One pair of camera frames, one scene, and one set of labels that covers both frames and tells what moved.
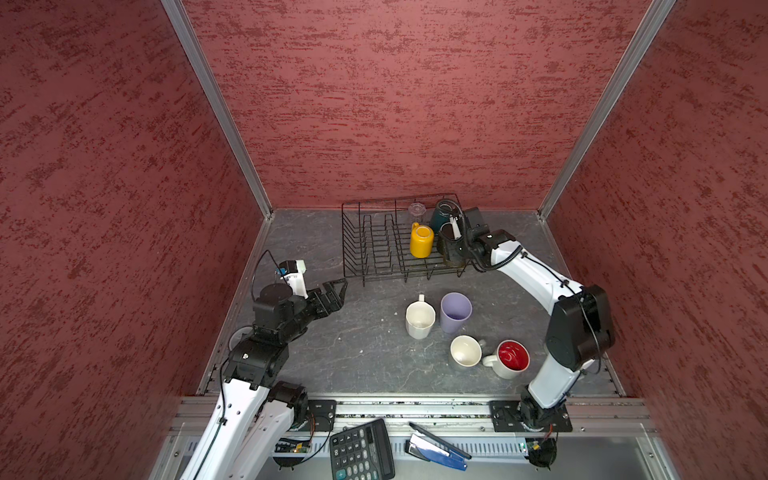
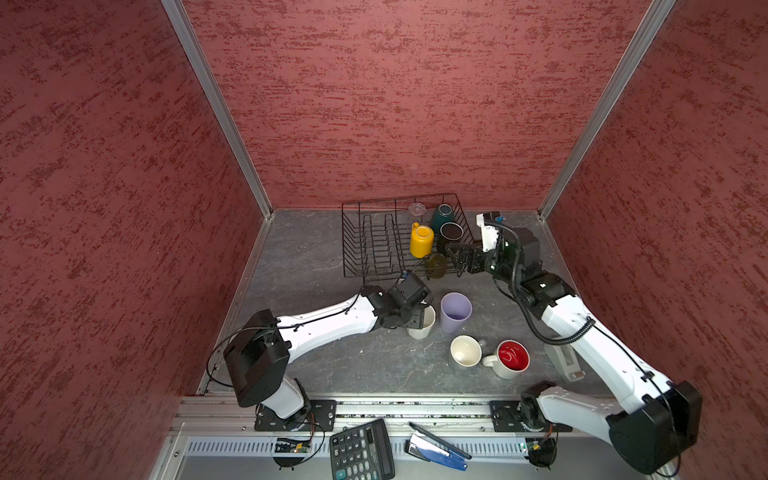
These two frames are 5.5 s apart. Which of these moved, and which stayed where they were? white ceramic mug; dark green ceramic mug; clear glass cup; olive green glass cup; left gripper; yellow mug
Moved: olive green glass cup; left gripper
Stayed: white ceramic mug; dark green ceramic mug; clear glass cup; yellow mug
